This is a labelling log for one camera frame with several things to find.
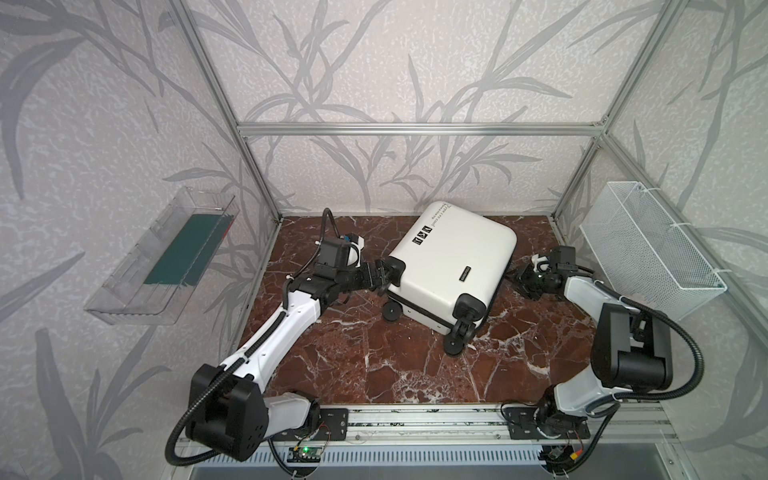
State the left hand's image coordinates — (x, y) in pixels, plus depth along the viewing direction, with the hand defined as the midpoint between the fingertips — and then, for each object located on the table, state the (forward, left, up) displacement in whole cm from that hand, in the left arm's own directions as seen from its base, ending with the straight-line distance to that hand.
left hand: (385, 265), depth 81 cm
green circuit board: (-41, +18, -20) cm, 49 cm away
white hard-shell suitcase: (-1, -17, 0) cm, 17 cm away
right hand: (+6, -38, -12) cm, 41 cm away
